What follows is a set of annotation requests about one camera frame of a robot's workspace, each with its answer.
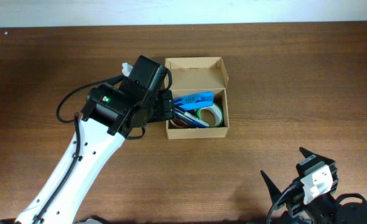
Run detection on white tape roll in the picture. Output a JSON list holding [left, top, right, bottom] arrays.
[[170, 119, 187, 129]]

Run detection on green tape roll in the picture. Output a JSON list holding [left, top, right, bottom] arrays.
[[196, 103, 224, 128]]

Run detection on black silver marker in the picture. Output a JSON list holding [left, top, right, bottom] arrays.
[[174, 109, 210, 128]]

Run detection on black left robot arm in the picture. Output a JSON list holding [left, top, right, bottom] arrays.
[[0, 55, 174, 223]]

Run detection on cardboard box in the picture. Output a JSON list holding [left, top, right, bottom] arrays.
[[165, 57, 230, 139]]

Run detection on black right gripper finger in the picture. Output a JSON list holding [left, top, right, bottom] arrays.
[[299, 147, 318, 159], [260, 170, 284, 210]]

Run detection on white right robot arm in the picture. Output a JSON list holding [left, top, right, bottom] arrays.
[[261, 147, 367, 224]]

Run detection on orange black stapler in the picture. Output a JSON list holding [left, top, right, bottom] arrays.
[[171, 119, 189, 128]]

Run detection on blue plastic case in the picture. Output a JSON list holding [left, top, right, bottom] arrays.
[[174, 91, 214, 111]]

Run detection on blue pen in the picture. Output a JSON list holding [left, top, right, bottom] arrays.
[[174, 113, 208, 129]]

